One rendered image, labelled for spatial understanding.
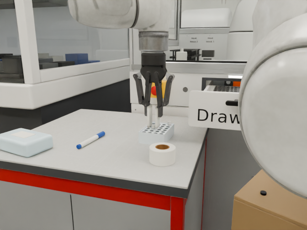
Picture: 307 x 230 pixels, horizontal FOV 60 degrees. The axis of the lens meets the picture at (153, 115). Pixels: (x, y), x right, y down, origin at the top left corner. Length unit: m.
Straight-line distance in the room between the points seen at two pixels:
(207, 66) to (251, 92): 0.93
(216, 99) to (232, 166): 0.50
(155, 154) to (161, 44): 0.31
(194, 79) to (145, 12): 0.47
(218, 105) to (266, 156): 0.60
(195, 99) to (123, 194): 0.35
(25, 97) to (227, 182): 0.94
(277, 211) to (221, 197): 0.93
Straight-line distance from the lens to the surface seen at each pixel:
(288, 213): 0.39
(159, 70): 0.82
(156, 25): 0.79
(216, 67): 1.13
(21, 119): 1.35
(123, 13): 0.73
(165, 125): 0.91
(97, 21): 0.72
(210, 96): 0.80
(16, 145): 0.83
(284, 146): 0.20
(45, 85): 1.25
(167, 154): 0.68
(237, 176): 1.26
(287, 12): 0.24
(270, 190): 0.43
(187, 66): 1.14
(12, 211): 0.93
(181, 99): 1.17
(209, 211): 1.36
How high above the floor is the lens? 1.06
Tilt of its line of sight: 15 degrees down
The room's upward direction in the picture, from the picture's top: straight up
